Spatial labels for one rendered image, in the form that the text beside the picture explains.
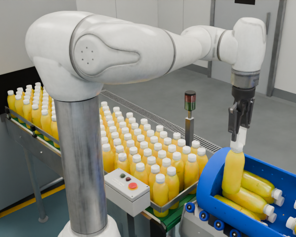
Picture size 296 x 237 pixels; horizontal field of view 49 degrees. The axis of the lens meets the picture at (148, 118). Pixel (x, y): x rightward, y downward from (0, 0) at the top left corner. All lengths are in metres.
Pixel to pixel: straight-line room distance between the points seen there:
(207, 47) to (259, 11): 3.99
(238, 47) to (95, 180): 0.58
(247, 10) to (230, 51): 4.11
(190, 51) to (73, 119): 0.29
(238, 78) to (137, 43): 0.57
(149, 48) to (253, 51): 0.51
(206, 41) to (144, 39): 0.50
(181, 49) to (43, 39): 0.27
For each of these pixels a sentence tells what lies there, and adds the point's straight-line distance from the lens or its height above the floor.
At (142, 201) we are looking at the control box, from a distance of 1.38.
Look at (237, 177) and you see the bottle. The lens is 1.27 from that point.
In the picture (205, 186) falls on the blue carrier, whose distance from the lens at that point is 1.31.
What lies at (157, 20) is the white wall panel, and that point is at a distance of 6.64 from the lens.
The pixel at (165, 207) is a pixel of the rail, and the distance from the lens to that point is 1.47.
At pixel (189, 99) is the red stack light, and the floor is 1.23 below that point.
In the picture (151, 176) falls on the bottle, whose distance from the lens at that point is 1.48.
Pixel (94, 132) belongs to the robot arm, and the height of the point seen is 1.59.
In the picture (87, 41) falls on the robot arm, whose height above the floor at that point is 1.83.
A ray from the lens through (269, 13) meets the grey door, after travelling 4.94.
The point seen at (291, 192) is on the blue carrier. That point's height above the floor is 1.08.
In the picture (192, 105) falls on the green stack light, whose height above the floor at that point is 1.19.
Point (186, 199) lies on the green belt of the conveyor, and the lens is 1.62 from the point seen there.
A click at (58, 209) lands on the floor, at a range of 3.05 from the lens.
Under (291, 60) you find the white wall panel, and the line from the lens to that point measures 4.94.
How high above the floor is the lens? 1.95
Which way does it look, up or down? 26 degrees down
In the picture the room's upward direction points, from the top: 2 degrees counter-clockwise
